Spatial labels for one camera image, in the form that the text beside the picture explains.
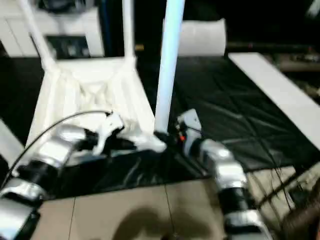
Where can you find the white plastic table top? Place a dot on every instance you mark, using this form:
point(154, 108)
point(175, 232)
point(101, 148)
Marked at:
point(90, 90)

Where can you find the white plastic table leg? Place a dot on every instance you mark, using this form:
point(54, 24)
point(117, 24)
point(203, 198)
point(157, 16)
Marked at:
point(169, 60)
point(37, 32)
point(9, 145)
point(128, 27)

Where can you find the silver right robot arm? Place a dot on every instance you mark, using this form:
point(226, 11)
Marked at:
point(225, 175)

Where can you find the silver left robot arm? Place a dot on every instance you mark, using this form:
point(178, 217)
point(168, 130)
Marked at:
point(50, 155)

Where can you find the black work mat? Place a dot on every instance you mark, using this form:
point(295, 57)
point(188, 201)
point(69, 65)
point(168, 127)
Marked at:
point(230, 110)

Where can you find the small brown block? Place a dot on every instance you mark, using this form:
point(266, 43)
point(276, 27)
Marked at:
point(139, 48)

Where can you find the white plastic bag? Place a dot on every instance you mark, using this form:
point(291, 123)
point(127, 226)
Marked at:
point(202, 37)

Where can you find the flat white board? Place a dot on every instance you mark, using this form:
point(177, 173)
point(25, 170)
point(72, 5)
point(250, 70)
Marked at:
point(280, 90)

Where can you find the white cabinet with glass doors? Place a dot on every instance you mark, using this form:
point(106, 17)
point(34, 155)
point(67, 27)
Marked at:
point(55, 27)

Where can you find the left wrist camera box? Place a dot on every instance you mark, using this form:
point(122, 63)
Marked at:
point(110, 127)

